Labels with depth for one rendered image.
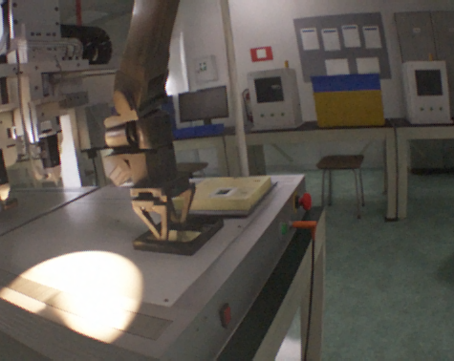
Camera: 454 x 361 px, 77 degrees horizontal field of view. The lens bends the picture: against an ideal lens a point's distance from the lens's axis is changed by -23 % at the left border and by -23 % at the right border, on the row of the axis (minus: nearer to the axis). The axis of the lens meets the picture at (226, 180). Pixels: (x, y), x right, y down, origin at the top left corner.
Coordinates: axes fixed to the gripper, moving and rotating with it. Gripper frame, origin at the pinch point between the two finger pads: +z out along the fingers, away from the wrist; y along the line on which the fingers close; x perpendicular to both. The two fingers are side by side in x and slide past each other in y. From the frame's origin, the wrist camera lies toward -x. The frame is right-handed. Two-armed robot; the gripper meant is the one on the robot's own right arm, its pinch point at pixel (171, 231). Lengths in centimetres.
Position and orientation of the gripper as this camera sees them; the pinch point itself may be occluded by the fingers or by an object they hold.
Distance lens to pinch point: 61.2
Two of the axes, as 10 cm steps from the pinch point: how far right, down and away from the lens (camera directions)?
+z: 1.3, 9.6, 2.3
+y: -3.8, 2.7, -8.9
